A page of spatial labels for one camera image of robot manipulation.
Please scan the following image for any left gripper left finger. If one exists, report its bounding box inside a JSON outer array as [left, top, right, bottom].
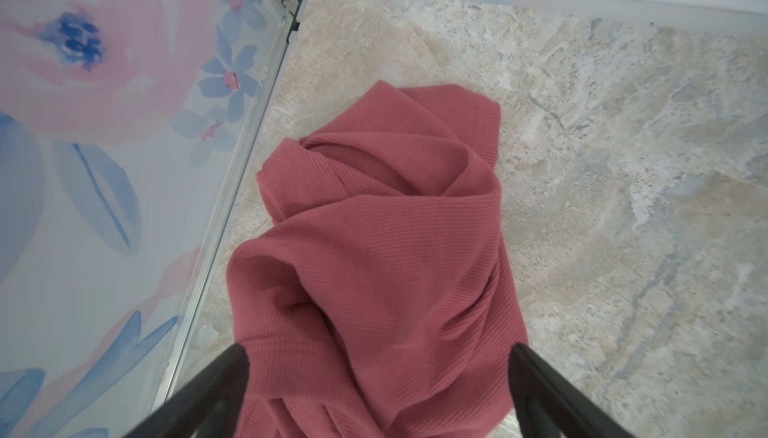
[[126, 344, 249, 438]]

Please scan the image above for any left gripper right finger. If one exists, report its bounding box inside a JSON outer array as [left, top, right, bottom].
[[508, 343, 632, 438]]

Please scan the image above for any pink ribbed cloth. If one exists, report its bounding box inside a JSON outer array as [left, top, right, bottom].
[[227, 82, 527, 437]]

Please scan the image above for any left aluminium corner post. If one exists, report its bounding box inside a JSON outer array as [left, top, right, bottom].
[[152, 0, 302, 410]]

